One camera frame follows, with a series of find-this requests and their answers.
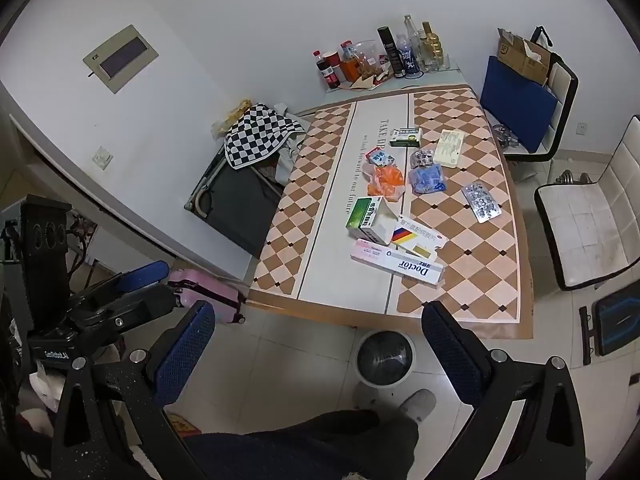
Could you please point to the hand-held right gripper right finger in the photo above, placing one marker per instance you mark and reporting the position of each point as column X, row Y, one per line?
column 447, row 342

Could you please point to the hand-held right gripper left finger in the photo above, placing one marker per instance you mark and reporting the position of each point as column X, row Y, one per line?
column 186, row 345

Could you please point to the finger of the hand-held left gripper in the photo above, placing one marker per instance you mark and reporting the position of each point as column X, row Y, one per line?
column 150, row 305
column 142, row 274

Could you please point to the round white trash bin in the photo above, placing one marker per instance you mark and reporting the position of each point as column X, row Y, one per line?
column 385, row 358

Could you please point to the pink white long box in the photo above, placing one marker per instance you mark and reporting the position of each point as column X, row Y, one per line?
column 400, row 262

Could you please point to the blue plastic bag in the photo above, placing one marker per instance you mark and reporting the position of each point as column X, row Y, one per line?
column 426, row 179

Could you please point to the orange plastic bag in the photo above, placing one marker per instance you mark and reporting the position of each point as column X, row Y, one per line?
column 386, row 182

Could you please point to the small clear pill packet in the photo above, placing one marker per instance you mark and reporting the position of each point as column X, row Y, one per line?
column 421, row 159

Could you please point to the cream white medicine box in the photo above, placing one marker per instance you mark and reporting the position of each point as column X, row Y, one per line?
column 448, row 149

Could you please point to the red blue milk carton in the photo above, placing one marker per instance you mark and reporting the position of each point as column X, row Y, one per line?
column 381, row 159

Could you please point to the pink suitcase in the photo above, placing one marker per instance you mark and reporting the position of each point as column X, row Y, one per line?
column 205, row 292

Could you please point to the grey slipper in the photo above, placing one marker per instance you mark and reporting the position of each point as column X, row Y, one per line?
column 416, row 405

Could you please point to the red printed box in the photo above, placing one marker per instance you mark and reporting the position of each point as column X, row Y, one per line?
column 182, row 422

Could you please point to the white box red yellow stripes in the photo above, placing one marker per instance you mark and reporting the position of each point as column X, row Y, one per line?
column 420, row 237

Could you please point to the dark folding cot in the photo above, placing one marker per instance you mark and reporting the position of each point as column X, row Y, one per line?
column 232, row 205

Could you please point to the silver blister pack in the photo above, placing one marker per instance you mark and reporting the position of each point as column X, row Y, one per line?
column 481, row 202

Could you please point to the open green white carton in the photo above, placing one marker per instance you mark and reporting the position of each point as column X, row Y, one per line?
column 367, row 220

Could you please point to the person's dark trouser leg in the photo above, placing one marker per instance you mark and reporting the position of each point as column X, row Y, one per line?
column 300, row 447

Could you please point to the checkered brown patterned tablecloth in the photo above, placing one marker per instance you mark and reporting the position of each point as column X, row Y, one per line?
column 325, row 240

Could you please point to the dark monitor screen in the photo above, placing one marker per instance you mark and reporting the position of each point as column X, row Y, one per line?
column 615, row 327

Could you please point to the black white checkered cloth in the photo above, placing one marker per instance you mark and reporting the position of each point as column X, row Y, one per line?
column 257, row 135

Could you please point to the yellowish plastic bag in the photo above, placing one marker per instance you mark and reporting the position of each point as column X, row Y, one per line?
column 234, row 116

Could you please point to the grey cloth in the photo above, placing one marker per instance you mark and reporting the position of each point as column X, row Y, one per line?
column 289, row 160

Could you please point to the metal dumbbell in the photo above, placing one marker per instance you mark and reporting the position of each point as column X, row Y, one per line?
column 575, row 177

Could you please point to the small green white medicine box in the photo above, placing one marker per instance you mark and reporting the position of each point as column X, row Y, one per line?
column 407, row 136

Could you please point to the beige electrical panel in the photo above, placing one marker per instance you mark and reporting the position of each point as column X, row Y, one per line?
column 120, row 57

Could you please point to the blue board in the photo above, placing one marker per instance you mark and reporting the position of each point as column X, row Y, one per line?
column 517, row 102

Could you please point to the cola bottle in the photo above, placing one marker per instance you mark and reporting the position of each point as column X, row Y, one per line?
column 328, row 74

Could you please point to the brown paper packaging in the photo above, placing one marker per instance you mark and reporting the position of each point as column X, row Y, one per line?
column 364, row 81

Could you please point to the blue label bottle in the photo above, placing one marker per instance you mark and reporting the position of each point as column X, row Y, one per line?
column 410, row 59

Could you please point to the cardboard box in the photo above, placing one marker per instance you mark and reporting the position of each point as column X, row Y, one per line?
column 525, row 60

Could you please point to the orange drink bottle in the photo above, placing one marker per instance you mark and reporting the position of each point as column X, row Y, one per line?
column 348, row 63

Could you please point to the golden liquid glass bottle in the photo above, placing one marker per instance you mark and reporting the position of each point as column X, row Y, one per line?
column 432, row 47

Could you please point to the clear plastic jar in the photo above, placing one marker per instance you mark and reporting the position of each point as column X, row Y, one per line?
column 369, row 55

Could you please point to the tall clear glass bottle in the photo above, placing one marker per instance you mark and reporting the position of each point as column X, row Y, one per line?
column 410, row 27

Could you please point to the white wall switch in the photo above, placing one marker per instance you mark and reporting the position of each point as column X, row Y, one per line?
column 102, row 158

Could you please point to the white wall outlet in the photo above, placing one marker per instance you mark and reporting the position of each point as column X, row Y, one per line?
column 581, row 128

